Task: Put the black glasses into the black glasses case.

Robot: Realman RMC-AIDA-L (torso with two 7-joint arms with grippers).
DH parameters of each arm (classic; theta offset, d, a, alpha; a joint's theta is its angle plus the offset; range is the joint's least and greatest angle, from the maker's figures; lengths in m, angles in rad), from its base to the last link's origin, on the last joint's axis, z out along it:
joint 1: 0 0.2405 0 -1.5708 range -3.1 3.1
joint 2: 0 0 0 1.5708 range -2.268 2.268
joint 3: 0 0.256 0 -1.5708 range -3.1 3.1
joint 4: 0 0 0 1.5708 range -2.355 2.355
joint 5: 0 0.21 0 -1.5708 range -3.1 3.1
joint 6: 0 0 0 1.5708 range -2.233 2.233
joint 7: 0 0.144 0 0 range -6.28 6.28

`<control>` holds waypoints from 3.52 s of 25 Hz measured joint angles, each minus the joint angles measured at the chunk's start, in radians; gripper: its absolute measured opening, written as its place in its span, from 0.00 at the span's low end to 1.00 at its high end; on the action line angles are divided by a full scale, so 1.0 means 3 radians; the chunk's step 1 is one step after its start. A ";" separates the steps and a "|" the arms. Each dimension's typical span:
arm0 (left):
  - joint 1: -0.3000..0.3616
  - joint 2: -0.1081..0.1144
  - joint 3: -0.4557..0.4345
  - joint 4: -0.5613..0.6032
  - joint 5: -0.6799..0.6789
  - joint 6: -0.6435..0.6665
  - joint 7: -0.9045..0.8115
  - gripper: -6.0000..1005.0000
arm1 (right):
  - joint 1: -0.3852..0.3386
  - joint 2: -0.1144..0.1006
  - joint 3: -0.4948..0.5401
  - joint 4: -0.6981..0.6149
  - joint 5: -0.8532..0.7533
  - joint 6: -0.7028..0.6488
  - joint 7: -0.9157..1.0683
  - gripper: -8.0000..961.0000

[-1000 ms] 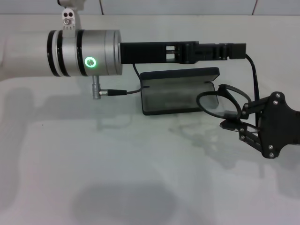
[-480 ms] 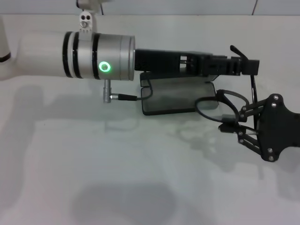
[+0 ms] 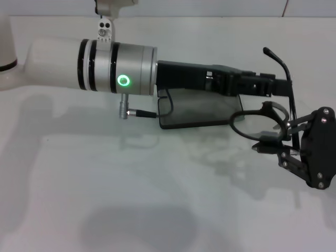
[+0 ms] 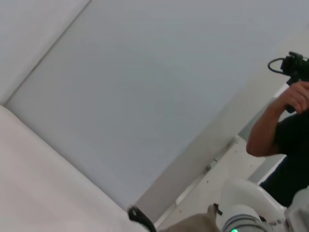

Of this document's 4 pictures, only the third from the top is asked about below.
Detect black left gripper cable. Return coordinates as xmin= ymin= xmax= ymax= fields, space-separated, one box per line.
xmin=119 ymin=88 xmax=173 ymax=120

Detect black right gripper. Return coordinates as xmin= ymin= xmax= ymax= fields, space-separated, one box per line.
xmin=251 ymin=106 xmax=336 ymax=190

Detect black glasses case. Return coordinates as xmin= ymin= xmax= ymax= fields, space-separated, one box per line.
xmin=156 ymin=88 xmax=244 ymax=130

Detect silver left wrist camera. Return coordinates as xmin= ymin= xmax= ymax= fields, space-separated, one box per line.
xmin=93 ymin=0 xmax=140 ymax=45

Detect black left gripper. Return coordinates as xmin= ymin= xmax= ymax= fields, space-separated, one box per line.
xmin=156 ymin=60 xmax=276 ymax=98

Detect black round-framed glasses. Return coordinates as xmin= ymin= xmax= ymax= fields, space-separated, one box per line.
xmin=229 ymin=46 xmax=301 ymax=153

